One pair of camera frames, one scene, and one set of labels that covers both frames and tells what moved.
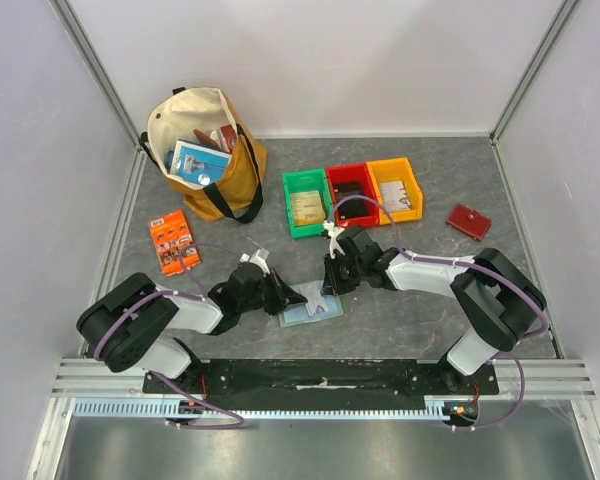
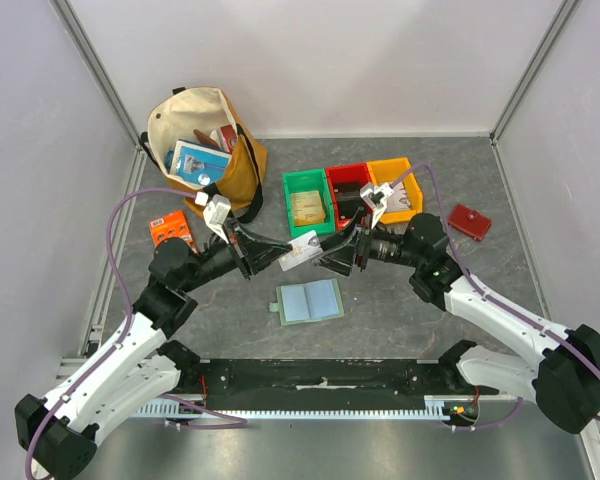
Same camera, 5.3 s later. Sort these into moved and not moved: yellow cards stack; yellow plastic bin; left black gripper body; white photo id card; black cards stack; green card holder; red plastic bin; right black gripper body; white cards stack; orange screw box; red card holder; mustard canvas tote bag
Moved: right black gripper body; left black gripper body; white photo id card
Not moved: red card holder; yellow cards stack; green card holder; white cards stack; mustard canvas tote bag; black cards stack; yellow plastic bin; red plastic bin; orange screw box
